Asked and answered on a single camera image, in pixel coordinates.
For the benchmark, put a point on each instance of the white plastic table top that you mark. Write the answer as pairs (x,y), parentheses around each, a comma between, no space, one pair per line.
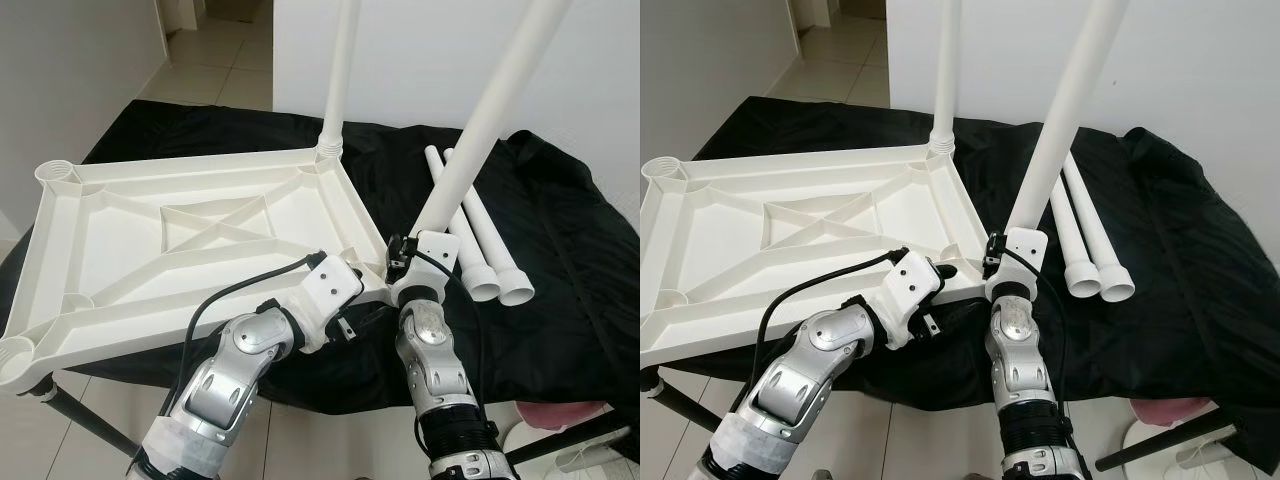
(110,240)
(720,230)

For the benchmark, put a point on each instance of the black metal table frame leg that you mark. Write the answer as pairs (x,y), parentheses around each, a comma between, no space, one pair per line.
(1170,445)
(685,402)
(580,435)
(90,420)

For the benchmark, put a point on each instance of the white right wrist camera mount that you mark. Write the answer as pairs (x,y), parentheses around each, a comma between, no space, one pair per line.
(1028,250)
(440,255)

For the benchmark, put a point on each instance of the white plastic table leg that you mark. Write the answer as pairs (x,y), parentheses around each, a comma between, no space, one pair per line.
(343,70)
(1076,250)
(1062,120)
(950,70)
(472,250)
(1105,252)
(498,250)
(491,110)

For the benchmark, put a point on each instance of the pink plastic stool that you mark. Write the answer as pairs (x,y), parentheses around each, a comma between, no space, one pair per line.
(560,412)
(1170,408)

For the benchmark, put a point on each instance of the black cloth table cover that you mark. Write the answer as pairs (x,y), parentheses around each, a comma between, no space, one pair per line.
(580,250)
(1200,250)

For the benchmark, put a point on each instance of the white door frame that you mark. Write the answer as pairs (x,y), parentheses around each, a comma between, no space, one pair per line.
(180,15)
(805,18)

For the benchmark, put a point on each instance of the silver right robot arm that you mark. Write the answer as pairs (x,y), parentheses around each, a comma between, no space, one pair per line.
(430,345)
(1015,335)

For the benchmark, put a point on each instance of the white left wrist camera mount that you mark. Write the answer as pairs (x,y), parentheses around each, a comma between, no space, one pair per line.
(325,285)
(912,285)

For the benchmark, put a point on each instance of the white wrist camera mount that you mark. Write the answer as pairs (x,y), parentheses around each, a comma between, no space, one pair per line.
(440,255)
(325,285)
(912,285)
(1028,250)

